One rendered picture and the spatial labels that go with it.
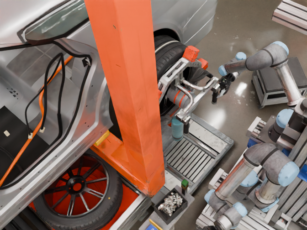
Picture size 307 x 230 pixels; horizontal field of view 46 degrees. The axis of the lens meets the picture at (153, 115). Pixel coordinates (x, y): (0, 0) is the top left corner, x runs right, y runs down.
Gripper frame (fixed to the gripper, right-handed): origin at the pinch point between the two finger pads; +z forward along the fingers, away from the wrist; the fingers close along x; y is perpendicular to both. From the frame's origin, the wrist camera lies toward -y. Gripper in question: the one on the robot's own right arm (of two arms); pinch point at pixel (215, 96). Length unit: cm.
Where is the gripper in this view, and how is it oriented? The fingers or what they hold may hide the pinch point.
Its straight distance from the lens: 268.9
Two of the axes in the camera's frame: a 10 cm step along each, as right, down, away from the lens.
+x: 7.6, 5.2, -3.9
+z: -6.5, 6.6, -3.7
